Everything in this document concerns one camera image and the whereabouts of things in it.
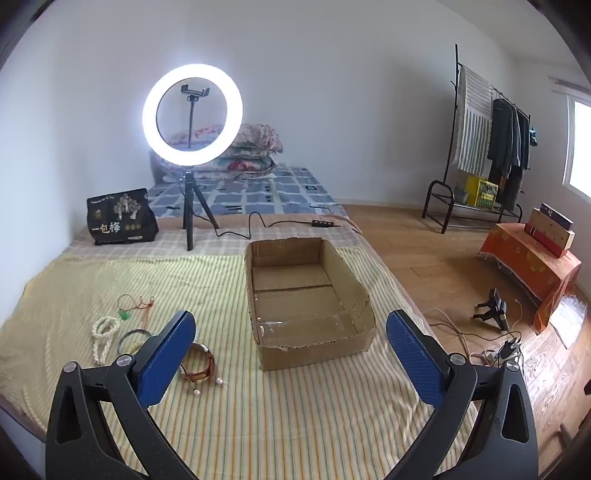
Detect blue checked bedsheet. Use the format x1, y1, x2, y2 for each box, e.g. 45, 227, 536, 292
147, 165, 347, 220

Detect white power strip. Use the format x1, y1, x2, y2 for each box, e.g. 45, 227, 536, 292
480, 338, 525, 368

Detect striped hanging cloth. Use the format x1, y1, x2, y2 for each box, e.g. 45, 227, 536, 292
455, 66, 494, 176

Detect reddish brown strap bracelet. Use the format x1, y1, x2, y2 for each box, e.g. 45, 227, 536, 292
179, 342, 218, 384

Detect dark hanging clothes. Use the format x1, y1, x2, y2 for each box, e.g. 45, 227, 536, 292
487, 97, 531, 213

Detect white ring light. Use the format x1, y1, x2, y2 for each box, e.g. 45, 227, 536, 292
142, 64, 244, 166

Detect black printed bag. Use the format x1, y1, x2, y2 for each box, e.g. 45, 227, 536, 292
87, 188, 160, 247

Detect tan cardboard box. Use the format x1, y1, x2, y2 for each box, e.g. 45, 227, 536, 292
524, 208, 576, 258

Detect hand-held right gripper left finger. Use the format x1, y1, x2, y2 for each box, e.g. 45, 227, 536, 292
45, 310, 197, 480

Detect dark flat box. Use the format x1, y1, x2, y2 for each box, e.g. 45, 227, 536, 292
540, 203, 574, 232

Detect long white pearl necklace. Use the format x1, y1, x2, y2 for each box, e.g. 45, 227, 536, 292
91, 315, 122, 367

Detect black clamp tool on floor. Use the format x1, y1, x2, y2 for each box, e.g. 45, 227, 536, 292
472, 288, 511, 332

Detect red string pendant necklace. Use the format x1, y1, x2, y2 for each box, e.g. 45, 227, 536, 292
117, 294, 155, 324

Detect black tripod stand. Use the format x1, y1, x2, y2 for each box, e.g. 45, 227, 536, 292
182, 171, 220, 252

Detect folded floral quilt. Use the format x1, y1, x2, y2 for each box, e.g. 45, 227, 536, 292
154, 123, 284, 180

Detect yellow box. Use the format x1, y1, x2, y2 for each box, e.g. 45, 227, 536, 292
465, 174, 500, 209

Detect floor cables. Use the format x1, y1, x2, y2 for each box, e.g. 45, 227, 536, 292
422, 295, 539, 370

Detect beige checked blanket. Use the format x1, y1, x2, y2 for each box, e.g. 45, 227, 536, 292
62, 212, 365, 259

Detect black cable with controller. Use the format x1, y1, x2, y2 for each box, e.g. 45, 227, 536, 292
217, 212, 345, 238

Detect black metal clothes rack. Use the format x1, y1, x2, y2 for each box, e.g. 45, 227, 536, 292
421, 44, 532, 234

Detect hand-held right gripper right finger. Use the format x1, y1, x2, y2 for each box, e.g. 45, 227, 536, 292
385, 309, 539, 480

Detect orange cloth covered table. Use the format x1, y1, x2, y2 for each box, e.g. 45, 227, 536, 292
478, 223, 583, 335

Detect green bangle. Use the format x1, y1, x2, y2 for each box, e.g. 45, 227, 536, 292
117, 327, 152, 356

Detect window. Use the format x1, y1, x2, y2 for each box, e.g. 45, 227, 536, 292
567, 95, 591, 201

